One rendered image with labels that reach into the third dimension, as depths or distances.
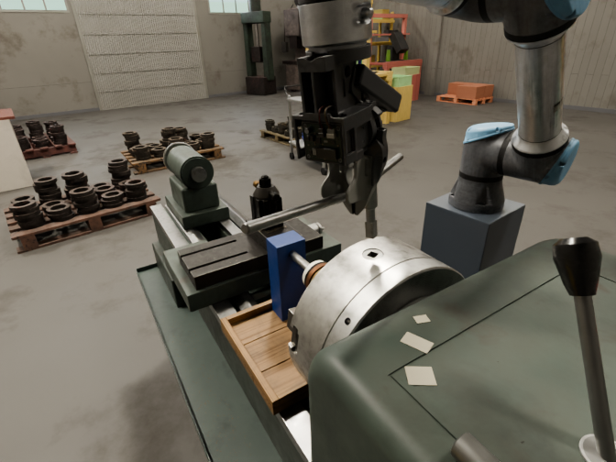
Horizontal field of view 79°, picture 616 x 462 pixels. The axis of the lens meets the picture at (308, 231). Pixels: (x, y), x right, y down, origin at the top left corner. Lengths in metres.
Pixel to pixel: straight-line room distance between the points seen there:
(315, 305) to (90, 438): 1.66
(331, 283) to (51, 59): 11.39
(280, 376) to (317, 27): 0.70
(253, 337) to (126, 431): 1.19
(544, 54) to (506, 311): 0.53
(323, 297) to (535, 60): 0.60
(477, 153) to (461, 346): 0.74
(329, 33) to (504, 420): 0.39
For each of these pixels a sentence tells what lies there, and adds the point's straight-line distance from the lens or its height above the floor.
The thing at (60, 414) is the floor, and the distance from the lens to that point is 2.29.
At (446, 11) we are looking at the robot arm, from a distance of 0.84.
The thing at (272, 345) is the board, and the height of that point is 0.88.
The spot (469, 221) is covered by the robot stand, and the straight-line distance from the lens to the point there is 1.11.
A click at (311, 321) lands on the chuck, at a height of 1.16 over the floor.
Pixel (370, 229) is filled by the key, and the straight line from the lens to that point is 0.57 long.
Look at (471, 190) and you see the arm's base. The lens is 1.13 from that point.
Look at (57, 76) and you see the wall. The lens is 11.79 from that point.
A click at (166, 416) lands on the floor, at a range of 2.05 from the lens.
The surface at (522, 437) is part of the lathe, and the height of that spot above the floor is 1.25.
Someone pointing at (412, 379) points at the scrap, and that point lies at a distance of 0.39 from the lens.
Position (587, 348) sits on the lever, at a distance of 0.37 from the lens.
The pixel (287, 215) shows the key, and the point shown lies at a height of 1.38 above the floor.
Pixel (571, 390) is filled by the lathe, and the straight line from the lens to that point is 0.44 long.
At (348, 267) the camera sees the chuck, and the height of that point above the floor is 1.23.
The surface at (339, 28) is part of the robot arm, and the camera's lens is 0.41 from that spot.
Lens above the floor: 1.55
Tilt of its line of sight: 27 degrees down
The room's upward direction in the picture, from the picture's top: 2 degrees counter-clockwise
